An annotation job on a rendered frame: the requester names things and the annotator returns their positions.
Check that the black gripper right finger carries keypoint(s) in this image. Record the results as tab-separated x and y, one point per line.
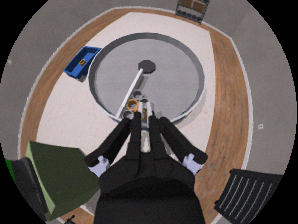
191	157

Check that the blue shallow tray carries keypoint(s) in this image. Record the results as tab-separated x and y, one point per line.
77	71

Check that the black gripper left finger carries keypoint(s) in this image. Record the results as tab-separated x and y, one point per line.
100	159

